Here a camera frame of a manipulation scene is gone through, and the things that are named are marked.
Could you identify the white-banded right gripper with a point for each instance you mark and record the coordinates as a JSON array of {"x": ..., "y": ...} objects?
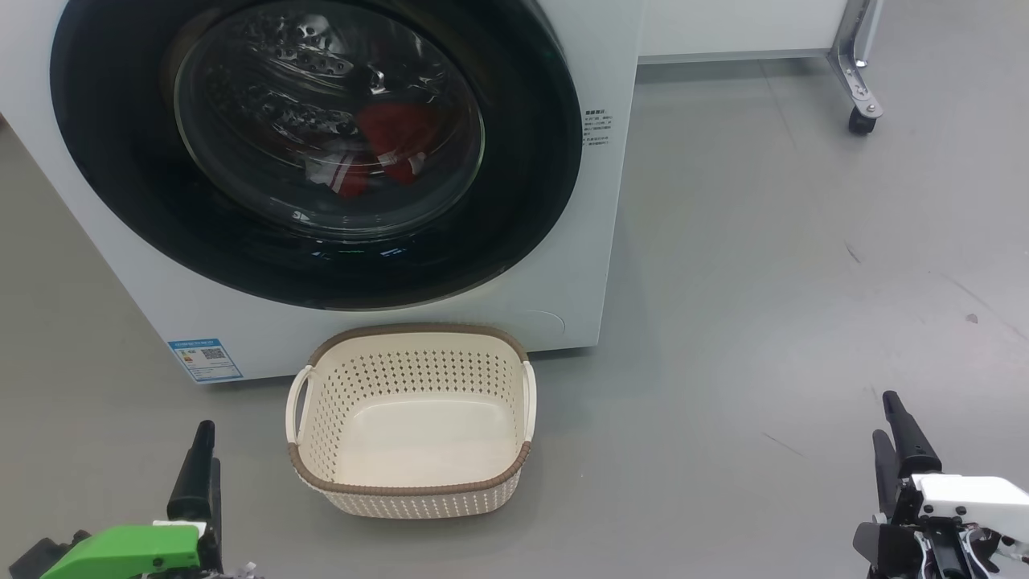
[{"x": 965, "y": 498}]

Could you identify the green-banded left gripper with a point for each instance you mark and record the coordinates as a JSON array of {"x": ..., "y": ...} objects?
[{"x": 129, "y": 551}]

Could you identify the black round glass washer door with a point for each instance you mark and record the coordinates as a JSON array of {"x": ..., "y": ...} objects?
[{"x": 120, "y": 161}]

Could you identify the red and white garment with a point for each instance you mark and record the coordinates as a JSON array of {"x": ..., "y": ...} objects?
[{"x": 386, "y": 133}]

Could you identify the cream perforated laundry basket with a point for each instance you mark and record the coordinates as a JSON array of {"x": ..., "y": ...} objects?
[{"x": 418, "y": 434}]

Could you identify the white front-load washing machine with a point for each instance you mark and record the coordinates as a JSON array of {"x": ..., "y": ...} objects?
[{"x": 563, "y": 265}]

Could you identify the stainless steel washing machine drum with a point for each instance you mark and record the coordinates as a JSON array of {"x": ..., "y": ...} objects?
[{"x": 273, "y": 80}]

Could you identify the blue energy label sticker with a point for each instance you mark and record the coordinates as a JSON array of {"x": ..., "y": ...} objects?
[{"x": 205, "y": 362}]

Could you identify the black caster wheel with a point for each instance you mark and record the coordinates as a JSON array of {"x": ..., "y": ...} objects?
[{"x": 862, "y": 122}]

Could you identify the round white filter cover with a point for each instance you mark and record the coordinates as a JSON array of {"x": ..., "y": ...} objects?
[{"x": 547, "y": 323}]

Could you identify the grey metal cart leg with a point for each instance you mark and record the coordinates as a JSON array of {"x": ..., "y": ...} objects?
[{"x": 856, "y": 72}]

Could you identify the white cabinet panel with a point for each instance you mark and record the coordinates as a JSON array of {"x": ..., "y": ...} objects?
[{"x": 739, "y": 24}]

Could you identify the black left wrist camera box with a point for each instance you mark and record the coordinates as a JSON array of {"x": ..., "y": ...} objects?
[{"x": 40, "y": 559}]

